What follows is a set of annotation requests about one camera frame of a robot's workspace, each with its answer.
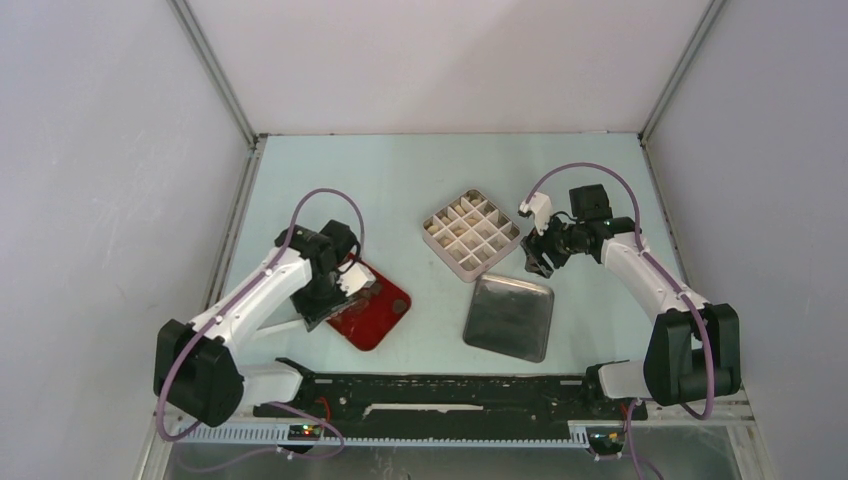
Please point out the red rectangular tray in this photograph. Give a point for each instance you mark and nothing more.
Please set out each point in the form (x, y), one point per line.
(369, 320)

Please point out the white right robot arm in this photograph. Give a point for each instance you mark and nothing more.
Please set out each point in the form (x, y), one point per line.
(693, 353)

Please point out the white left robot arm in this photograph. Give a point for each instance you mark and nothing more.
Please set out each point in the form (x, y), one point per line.
(198, 368)

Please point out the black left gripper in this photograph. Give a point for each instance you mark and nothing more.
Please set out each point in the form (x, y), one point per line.
(314, 314)

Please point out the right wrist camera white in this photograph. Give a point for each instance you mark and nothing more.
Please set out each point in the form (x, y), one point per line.
(539, 207)

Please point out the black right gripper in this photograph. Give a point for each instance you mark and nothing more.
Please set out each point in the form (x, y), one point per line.
(535, 245)

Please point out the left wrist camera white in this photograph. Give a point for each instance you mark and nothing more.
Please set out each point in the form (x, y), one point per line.
(353, 277)

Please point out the round dark chocolate piece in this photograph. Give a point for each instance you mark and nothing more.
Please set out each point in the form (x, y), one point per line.
(399, 306)

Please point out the silver metal tin lid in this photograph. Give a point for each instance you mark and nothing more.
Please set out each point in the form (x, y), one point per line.
(511, 317)

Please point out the pink tin with white dividers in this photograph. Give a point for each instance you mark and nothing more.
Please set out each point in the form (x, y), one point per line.
(471, 234)

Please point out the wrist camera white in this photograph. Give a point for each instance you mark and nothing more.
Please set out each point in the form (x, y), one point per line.
(353, 277)
(539, 207)

